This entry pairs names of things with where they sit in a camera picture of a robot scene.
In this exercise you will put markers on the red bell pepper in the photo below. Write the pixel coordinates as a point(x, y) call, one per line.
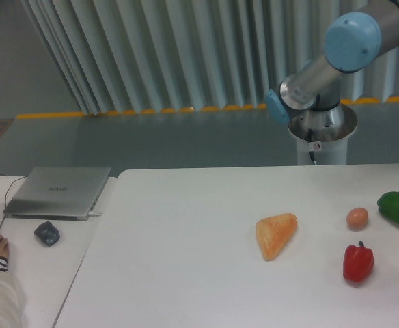
point(358, 262)

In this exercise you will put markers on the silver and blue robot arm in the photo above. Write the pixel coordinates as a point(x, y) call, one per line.
point(351, 42)

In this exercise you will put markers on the silver laptop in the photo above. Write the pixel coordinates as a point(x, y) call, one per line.
point(65, 193)

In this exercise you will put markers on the white usb plug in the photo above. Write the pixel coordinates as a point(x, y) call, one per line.
point(93, 214)

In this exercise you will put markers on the white ribbed curtain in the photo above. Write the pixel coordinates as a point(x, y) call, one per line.
point(152, 56)

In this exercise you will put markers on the triangular orange bread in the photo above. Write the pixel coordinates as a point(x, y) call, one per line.
point(272, 234)

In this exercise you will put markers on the brown egg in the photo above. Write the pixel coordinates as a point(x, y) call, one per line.
point(357, 218)

